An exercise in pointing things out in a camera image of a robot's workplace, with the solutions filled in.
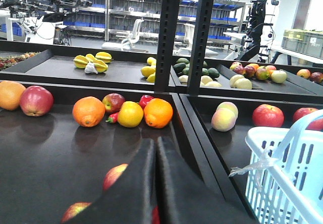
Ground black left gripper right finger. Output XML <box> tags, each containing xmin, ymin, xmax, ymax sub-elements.
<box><xmin>156</xmin><ymin>137</ymin><xmax>256</xmax><ymax>223</ymax></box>

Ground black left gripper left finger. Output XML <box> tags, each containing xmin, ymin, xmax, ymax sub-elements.
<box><xmin>66</xmin><ymin>139</ymin><xmax>156</xmax><ymax>223</ymax></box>

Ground light blue plastic basket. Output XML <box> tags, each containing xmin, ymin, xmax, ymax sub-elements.
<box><xmin>245</xmin><ymin>110</ymin><xmax>322</xmax><ymax>223</ymax></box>

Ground mixed apples pile back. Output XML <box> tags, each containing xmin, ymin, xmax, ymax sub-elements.
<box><xmin>229</xmin><ymin>62</ymin><xmax>287</xmax><ymax>84</ymax></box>

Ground red apple behind basket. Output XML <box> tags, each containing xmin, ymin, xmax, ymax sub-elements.
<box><xmin>292</xmin><ymin>107</ymin><xmax>322</xmax><ymax>131</ymax></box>

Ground reddish apple near gripper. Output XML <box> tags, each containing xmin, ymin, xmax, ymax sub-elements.
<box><xmin>102</xmin><ymin>163</ymin><xmax>128</xmax><ymax>192</ymax></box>

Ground reddish apple bottom left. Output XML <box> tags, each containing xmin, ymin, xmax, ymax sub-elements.
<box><xmin>60</xmin><ymin>202</ymin><xmax>91</xmax><ymax>223</ymax></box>

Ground small red chili pepper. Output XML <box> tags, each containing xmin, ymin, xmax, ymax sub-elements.
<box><xmin>105</xmin><ymin>112</ymin><xmax>119</xmax><ymax>124</ymax></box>

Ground orange fruit centre right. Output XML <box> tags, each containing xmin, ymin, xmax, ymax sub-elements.
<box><xmin>144</xmin><ymin>98</ymin><xmax>173</xmax><ymax>129</ymax></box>

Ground orange fruit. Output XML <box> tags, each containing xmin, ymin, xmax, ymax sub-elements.
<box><xmin>144</xmin><ymin>98</ymin><xmax>173</xmax><ymax>129</ymax></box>
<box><xmin>72</xmin><ymin>96</ymin><xmax>105</xmax><ymax>128</ymax></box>

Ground pink green peach front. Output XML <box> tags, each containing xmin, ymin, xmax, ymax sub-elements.
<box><xmin>211</xmin><ymin>108</ymin><xmax>237</xmax><ymax>132</ymax></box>

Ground pink green peach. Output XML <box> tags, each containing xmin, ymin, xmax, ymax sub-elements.
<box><xmin>216</xmin><ymin>101</ymin><xmax>239</xmax><ymax>118</ymax></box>
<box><xmin>211</xmin><ymin>108</ymin><xmax>237</xmax><ymax>132</ymax></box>

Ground white plastic tie strip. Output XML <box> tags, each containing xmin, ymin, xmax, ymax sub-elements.
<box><xmin>229</xmin><ymin>146</ymin><xmax>278</xmax><ymax>177</ymax></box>

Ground orange fruit centre left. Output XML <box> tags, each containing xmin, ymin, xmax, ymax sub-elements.
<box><xmin>72</xmin><ymin>96</ymin><xmax>105</xmax><ymax>128</ymax></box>

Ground red yellow apple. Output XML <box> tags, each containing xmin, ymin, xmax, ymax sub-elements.
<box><xmin>102</xmin><ymin>93</ymin><xmax>126</xmax><ymax>114</ymax></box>

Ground red bell pepper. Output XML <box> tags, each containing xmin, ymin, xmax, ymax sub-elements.
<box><xmin>138</xmin><ymin>95</ymin><xmax>154</xmax><ymax>109</ymax></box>

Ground black wooden produce stand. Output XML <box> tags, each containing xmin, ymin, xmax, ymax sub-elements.
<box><xmin>1</xmin><ymin>41</ymin><xmax>322</xmax><ymax>223</ymax></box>

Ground pink green peach back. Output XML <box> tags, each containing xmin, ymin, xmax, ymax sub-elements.
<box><xmin>216</xmin><ymin>101</ymin><xmax>239</xmax><ymax>118</ymax></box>

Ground red apple by peaches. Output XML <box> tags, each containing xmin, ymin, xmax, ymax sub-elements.
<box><xmin>252</xmin><ymin>104</ymin><xmax>285</xmax><ymax>128</ymax></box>

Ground pale green pears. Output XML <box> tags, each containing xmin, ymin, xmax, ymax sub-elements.
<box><xmin>178</xmin><ymin>74</ymin><xmax>253</xmax><ymax>90</ymax></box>

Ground yellow lemon pile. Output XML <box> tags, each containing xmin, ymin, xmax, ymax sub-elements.
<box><xmin>141</xmin><ymin>57</ymin><xmax>156</xmax><ymax>83</ymax></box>

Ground green avocado pile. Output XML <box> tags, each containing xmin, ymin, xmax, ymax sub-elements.
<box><xmin>173</xmin><ymin>58</ymin><xmax>220</xmax><ymax>79</ymax></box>

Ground big red apple left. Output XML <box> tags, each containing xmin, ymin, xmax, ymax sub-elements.
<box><xmin>20</xmin><ymin>85</ymin><xmax>54</xmax><ymax>117</ymax></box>

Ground yellow starfruit bunch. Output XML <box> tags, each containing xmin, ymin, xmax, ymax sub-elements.
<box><xmin>73</xmin><ymin>51</ymin><xmax>113</xmax><ymax>74</ymax></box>

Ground white office chair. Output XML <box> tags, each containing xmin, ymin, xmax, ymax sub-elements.
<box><xmin>101</xmin><ymin>19</ymin><xmax>144</xmax><ymax>51</ymax></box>

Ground large orange far left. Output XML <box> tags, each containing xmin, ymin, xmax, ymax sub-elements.
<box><xmin>1</xmin><ymin>81</ymin><xmax>26</xmax><ymax>110</ymax></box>

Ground white humanoid robot background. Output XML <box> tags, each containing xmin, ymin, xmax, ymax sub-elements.
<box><xmin>236</xmin><ymin>0</ymin><xmax>280</xmax><ymax>63</ymax></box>

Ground metal storage rack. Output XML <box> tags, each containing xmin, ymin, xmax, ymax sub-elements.
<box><xmin>30</xmin><ymin>0</ymin><xmax>246</xmax><ymax>45</ymax></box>

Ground grey plastic crate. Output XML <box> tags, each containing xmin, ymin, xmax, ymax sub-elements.
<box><xmin>281</xmin><ymin>29</ymin><xmax>322</xmax><ymax>59</ymax></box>

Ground black shelf upright post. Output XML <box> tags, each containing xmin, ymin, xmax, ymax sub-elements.
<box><xmin>154</xmin><ymin>0</ymin><xmax>214</xmax><ymax>95</ymax></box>

